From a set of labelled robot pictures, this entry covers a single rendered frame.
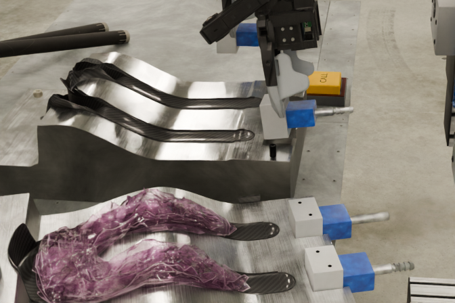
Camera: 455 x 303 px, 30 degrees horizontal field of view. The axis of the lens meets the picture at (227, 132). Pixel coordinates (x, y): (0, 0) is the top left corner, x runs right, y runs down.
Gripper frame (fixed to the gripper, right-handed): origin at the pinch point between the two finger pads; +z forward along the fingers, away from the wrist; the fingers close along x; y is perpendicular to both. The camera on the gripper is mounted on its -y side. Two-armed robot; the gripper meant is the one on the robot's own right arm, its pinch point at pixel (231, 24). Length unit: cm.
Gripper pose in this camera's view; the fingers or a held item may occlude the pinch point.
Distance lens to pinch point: 151.8
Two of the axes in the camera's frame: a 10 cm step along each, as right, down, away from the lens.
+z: 0.5, 8.7, 4.9
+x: 1.7, -4.9, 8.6
